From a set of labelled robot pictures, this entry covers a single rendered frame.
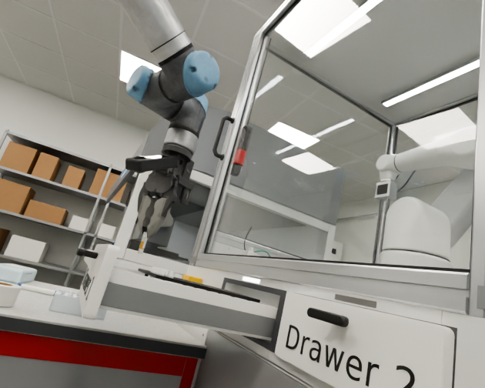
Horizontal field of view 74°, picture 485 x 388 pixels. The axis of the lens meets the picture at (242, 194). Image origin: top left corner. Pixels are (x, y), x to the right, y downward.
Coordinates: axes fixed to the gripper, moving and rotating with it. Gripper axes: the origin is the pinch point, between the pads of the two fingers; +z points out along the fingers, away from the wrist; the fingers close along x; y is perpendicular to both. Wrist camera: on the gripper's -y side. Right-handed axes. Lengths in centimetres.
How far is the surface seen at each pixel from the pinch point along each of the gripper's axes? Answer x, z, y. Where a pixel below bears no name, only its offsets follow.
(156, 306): -14.5, 12.5, -8.2
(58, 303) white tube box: 20.2, 20.2, 2.4
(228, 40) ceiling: 92, -182, 127
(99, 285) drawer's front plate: -9.8, 11.1, -16.7
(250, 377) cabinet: -25.7, 22.5, 12.8
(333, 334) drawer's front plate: -41.6, 9.5, -2.1
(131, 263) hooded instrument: 52, 9, 57
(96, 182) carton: 298, -72, 222
